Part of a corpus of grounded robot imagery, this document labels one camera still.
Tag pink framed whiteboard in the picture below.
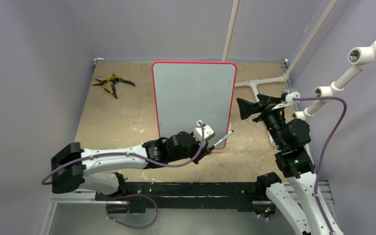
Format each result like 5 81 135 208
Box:
151 61 237 144

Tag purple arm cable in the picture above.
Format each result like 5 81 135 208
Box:
292 96 348 235
41 120 207 186

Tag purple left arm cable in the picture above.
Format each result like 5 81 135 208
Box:
41 120 207 186

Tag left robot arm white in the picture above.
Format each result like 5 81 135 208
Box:
42 128 215 200

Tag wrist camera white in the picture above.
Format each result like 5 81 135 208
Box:
272 89 301 110
193 120 215 141

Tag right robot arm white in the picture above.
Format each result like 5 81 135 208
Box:
236 92 347 235

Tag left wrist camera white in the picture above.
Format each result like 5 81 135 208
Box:
193 120 215 141

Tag black handled pliers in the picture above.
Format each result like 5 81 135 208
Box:
110 78 136 99

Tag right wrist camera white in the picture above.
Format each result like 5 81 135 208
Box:
272 89 301 110

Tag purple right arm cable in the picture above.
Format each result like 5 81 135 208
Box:
292 96 348 235

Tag white whiteboard marker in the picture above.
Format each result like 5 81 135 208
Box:
208 130 234 151

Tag yellow black pliers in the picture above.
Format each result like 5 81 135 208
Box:
92 75 120 94

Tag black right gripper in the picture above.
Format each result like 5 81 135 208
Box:
236 94 286 148

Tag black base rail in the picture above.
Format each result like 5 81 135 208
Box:
95 172 281 213

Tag white PVC pipe frame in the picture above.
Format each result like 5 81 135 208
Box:
222 0 376 148

